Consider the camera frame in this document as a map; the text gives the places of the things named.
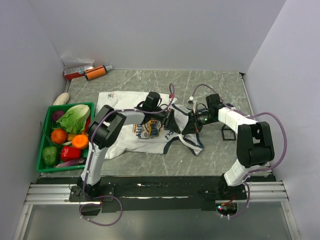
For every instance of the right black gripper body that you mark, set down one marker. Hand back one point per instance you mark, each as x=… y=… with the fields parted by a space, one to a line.
x=201 y=119

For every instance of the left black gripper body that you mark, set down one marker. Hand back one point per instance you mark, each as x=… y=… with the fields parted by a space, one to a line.
x=164 y=117

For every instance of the white printed tank top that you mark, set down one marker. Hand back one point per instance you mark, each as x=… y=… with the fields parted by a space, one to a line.
x=151 y=137

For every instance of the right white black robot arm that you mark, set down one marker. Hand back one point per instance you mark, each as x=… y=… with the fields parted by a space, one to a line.
x=254 y=139

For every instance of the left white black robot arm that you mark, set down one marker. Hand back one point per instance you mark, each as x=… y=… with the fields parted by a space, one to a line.
x=106 y=127

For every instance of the red chili pepper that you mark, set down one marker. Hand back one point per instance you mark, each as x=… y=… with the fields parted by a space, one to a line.
x=88 y=121

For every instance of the orange black cylinder tool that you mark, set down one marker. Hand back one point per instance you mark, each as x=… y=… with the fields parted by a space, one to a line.
x=97 y=72

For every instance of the orange carrot slice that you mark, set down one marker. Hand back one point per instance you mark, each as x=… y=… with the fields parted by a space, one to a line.
x=80 y=141

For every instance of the green lettuce head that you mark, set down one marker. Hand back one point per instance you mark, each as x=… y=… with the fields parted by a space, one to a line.
x=75 y=118

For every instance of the purple eggplant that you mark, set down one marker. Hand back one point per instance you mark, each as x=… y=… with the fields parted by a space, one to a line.
x=71 y=163

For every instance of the red bell pepper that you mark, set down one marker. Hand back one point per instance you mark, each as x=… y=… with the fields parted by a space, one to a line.
x=69 y=153

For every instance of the green plastic crate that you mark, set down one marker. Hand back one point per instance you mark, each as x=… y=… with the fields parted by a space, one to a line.
x=47 y=128

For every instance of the white radish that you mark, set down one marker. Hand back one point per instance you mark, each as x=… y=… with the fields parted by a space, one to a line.
x=62 y=99

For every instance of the red white box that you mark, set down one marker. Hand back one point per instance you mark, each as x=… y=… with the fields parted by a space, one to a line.
x=76 y=72

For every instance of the orange tangerine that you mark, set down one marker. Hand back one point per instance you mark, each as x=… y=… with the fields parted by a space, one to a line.
x=59 y=136

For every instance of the purple onion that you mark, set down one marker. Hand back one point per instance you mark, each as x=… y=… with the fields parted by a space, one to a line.
x=57 y=115

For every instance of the green bell pepper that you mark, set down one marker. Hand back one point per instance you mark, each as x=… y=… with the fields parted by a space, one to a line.
x=50 y=156

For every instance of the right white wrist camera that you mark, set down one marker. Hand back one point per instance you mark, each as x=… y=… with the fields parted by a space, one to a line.
x=192 y=103

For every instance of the black wire frame stand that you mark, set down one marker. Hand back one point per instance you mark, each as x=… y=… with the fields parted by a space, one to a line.
x=228 y=134

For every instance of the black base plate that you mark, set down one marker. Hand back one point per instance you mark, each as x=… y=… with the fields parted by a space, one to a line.
x=147 y=193

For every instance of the aluminium rail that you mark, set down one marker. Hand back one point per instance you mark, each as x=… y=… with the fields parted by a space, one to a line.
x=48 y=194

